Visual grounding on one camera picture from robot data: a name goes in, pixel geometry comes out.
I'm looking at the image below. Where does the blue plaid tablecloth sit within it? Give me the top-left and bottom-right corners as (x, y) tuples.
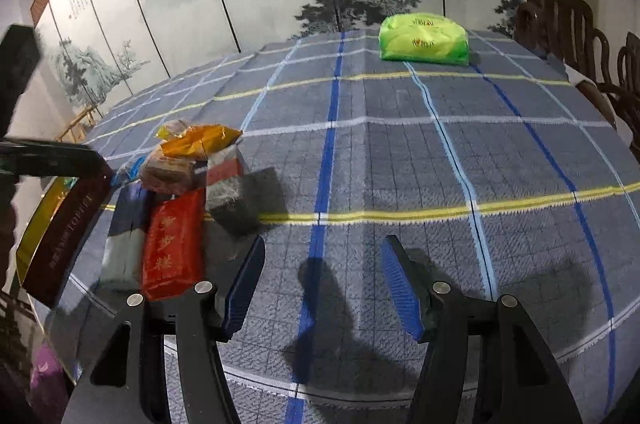
(88, 31), (639, 423)

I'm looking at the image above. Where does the red rectangular snack packet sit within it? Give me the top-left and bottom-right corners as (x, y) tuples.
(141, 188), (205, 302)

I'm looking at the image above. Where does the green tissue pack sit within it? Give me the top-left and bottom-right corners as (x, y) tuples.
(378, 12), (470, 66)

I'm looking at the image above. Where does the dark sesame bar red label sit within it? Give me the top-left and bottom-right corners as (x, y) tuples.
(205, 144), (259, 236)

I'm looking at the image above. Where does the dark wooden chair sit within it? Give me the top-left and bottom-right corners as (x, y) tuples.
(514, 0), (624, 114)
(617, 32), (640, 139)

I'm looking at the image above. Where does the orange yellow snack packet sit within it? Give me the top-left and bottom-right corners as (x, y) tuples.
(155, 120), (242, 161)

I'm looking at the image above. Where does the blue white snack packet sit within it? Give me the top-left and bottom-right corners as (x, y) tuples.
(100, 181), (155, 291)

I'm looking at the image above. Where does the peanut candy clear packet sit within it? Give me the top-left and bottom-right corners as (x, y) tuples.
(139, 146), (194, 196)

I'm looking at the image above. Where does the gold maroon toffee tin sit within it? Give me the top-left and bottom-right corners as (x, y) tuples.
(16, 174), (111, 309)

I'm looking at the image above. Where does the bamboo rack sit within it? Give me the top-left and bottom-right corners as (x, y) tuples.
(54, 106), (102, 144)

